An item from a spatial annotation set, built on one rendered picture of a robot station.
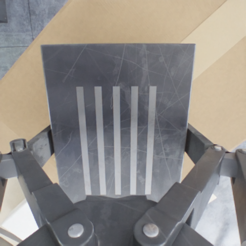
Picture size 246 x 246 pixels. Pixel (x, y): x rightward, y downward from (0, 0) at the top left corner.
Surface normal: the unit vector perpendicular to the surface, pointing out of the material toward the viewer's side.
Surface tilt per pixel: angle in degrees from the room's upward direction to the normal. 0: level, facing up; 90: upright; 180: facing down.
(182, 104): 0
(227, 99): 0
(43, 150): 90
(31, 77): 0
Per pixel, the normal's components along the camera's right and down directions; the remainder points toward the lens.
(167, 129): 0.00, 0.30
